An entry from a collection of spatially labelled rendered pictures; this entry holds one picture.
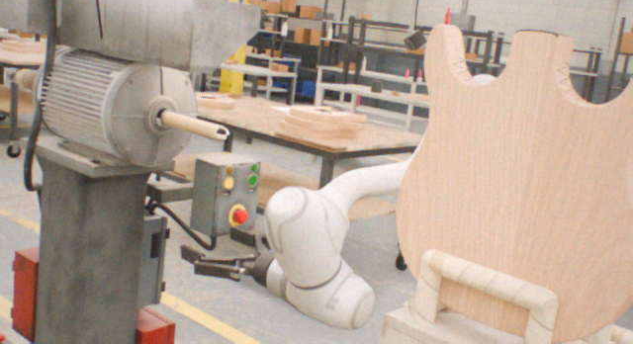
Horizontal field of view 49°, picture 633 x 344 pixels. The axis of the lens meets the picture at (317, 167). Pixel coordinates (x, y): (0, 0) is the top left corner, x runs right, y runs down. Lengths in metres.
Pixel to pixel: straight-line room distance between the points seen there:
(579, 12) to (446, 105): 11.88
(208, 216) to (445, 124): 1.00
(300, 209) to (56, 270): 0.97
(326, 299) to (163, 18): 0.63
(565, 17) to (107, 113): 11.67
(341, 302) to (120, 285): 0.88
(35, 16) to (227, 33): 0.65
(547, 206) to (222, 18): 0.75
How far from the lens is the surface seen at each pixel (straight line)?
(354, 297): 1.20
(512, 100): 0.93
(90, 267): 1.87
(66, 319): 1.93
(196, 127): 1.54
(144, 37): 1.45
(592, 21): 12.74
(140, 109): 1.63
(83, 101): 1.73
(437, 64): 0.99
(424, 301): 1.00
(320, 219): 1.12
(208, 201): 1.85
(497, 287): 0.93
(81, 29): 1.81
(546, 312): 0.91
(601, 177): 0.89
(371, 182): 1.26
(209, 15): 1.36
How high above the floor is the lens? 1.50
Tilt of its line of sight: 11 degrees down
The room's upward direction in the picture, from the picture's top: 7 degrees clockwise
